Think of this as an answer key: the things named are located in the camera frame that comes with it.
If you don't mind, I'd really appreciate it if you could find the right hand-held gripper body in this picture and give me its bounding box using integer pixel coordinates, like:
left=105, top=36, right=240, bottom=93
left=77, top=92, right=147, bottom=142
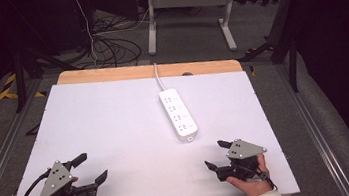
left=211, top=135, right=271, bottom=184

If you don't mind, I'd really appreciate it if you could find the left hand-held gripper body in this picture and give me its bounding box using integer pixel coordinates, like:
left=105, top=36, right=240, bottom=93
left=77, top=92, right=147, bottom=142
left=33, top=155, right=101, bottom=196

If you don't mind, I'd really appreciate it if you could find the person's right hand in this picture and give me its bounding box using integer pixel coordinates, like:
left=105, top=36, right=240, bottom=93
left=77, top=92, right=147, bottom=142
left=222, top=152, right=275, bottom=196

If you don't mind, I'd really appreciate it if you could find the white board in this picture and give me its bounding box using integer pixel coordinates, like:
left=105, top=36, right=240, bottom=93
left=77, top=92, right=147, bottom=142
left=0, top=56, right=302, bottom=196

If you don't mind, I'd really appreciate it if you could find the white power strip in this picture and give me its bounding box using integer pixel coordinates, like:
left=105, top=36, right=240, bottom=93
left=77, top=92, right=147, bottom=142
left=157, top=85, right=201, bottom=145

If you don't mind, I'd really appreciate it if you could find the black metal stand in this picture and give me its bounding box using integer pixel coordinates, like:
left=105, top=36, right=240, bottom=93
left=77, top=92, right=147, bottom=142
left=230, top=0, right=309, bottom=100
left=8, top=38, right=82, bottom=114

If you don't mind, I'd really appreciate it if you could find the yellow black hazard tape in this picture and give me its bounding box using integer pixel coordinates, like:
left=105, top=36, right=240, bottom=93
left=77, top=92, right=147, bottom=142
left=0, top=69, right=46, bottom=103

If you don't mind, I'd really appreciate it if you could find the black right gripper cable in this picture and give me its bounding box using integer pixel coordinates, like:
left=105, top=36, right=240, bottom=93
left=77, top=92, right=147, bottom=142
left=254, top=164, right=280, bottom=194

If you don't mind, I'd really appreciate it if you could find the aluminium rail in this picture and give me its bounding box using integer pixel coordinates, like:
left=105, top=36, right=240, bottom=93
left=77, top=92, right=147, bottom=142
left=274, top=57, right=349, bottom=196
left=0, top=77, right=58, bottom=196

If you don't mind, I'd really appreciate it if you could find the white power strip cable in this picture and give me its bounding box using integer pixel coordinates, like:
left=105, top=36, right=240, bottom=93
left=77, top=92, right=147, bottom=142
left=152, top=61, right=167, bottom=93

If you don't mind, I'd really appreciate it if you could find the bundle of black floor cables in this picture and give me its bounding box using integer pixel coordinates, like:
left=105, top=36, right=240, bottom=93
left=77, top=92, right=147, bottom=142
left=84, top=13, right=144, bottom=71

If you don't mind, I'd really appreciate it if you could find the thin white hanging cable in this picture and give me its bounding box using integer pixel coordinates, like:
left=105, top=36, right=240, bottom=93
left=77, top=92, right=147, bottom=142
left=71, top=0, right=100, bottom=68

